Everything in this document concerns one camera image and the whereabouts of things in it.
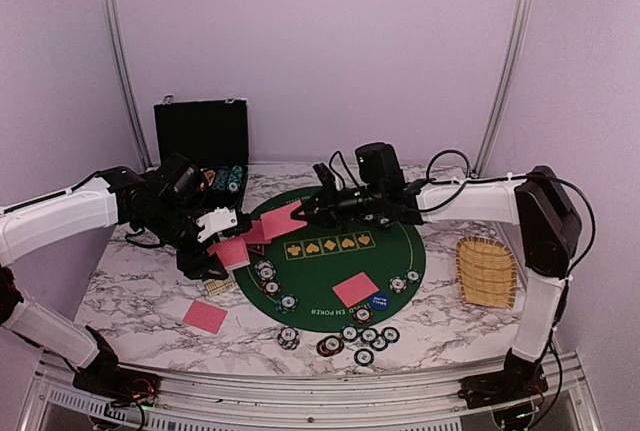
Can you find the red striped card deck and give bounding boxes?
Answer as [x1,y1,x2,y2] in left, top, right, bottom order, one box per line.
[208,237,250,271]

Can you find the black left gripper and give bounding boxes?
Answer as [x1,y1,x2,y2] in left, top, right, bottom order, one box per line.
[137,198,228,279]

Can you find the front aluminium rail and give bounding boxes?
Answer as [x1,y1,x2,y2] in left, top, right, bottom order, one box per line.
[29,350,601,431]

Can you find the white blue chips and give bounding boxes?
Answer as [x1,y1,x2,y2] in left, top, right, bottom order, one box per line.
[254,260,276,281]

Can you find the red card off mat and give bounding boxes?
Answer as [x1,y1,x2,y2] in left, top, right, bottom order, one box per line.
[183,301,228,334]

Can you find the blue small blind button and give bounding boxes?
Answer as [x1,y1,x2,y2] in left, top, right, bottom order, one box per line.
[368,292,391,311]

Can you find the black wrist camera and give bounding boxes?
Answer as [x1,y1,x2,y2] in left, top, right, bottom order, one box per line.
[153,153,202,206]
[355,142,406,193]

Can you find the red chips bottom mat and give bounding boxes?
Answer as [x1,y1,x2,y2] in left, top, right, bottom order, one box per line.
[352,307,373,326]

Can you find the right aluminium frame post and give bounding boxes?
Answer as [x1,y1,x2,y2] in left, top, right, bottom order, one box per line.
[472,0,533,177]

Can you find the teal chip four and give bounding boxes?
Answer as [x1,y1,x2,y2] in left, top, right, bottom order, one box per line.
[354,348,374,367]

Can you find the left aluminium frame post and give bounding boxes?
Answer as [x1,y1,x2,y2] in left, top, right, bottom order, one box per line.
[102,0,152,169]

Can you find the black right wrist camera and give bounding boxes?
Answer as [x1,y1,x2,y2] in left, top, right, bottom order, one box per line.
[355,142,406,193]

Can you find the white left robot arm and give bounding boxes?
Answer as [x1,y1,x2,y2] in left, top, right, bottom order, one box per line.
[1,166,238,396]

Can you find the black poker chip case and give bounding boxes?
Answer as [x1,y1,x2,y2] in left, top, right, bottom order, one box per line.
[154,99,249,209]

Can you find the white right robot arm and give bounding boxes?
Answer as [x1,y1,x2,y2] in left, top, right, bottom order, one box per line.
[291,165,582,399]

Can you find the teal chip one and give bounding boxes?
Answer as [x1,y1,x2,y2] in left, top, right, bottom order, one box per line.
[340,325,359,343]

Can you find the teal chip three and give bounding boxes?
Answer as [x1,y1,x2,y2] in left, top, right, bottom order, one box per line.
[381,326,400,343]

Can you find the red card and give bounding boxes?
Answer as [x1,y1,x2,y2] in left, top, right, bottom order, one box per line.
[332,272,379,307]
[241,220,271,245]

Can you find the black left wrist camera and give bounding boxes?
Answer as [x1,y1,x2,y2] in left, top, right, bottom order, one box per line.
[153,153,202,206]

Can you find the blue gold card box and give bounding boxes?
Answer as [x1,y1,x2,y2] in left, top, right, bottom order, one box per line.
[203,277,237,297]

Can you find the teal chips mat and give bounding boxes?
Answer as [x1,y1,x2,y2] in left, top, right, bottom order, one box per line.
[275,294,299,314]

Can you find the round green poker mat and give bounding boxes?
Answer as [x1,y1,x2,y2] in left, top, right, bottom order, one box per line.
[230,185,427,333]

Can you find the red card mid-air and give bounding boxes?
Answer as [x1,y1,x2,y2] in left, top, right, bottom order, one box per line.
[260,200,307,240]

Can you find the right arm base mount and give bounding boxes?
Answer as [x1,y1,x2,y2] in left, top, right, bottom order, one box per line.
[457,371,549,409]

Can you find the teal chips in case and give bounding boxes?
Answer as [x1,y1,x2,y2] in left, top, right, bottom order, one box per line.
[211,165,245,194]

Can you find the teal chip two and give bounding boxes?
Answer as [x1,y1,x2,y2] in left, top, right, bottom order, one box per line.
[360,327,379,344]

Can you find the aluminium frame post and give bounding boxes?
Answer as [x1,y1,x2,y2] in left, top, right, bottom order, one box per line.
[472,0,533,177]
[102,0,152,169]

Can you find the red black chip stack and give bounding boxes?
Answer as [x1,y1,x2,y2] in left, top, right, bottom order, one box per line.
[316,335,344,357]

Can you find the woven bamboo basket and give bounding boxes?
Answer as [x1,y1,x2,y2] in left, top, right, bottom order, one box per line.
[456,237,517,309]

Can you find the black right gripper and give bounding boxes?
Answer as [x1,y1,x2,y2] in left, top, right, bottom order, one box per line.
[292,179,385,232]

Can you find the white blue chip stack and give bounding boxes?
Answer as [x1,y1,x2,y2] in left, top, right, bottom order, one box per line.
[277,327,300,350]

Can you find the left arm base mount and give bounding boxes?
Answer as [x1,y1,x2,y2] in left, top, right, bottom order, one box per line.
[72,368,161,405]

